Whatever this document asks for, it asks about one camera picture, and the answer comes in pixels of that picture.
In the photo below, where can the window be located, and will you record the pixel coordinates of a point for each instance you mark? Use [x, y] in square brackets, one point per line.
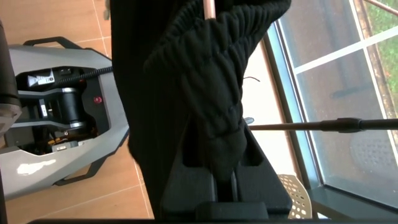
[342, 77]

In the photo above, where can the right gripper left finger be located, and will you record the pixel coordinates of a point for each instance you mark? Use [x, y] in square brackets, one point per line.
[189, 189]

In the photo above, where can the white laundry basket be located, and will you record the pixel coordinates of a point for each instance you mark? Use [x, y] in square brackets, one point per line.
[295, 196]

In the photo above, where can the black garment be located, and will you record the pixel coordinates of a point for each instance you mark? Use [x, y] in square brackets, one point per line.
[174, 77]

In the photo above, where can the black clothes rack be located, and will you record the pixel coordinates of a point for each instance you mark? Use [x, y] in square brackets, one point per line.
[342, 125]

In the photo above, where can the pink clothes hanger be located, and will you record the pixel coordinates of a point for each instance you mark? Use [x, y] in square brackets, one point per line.
[382, 7]
[210, 9]

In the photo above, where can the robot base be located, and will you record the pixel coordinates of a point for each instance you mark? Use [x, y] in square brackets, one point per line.
[31, 161]

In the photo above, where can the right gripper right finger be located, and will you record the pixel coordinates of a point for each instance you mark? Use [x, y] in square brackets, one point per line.
[264, 189]

